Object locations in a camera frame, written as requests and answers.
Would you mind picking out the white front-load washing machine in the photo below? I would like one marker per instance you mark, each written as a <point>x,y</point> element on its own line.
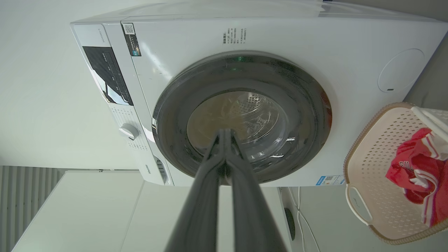
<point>280,42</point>

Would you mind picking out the dark round washer door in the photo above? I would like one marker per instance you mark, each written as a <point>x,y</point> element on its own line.
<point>301,105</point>

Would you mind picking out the red and white garment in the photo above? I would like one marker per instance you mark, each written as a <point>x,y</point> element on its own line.
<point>420,164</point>

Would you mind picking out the beige perforated laundry basket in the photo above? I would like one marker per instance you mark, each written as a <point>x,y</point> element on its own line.
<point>374,168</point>

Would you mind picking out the white plastic control knob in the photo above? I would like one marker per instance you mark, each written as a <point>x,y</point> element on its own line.
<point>128,131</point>

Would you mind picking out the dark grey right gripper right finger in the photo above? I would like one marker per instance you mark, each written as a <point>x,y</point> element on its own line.
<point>252,213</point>

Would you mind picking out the white cabinet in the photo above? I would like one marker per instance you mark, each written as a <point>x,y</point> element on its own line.
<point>87,213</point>

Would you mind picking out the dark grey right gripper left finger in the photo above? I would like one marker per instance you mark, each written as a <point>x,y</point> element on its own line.
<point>199,210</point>

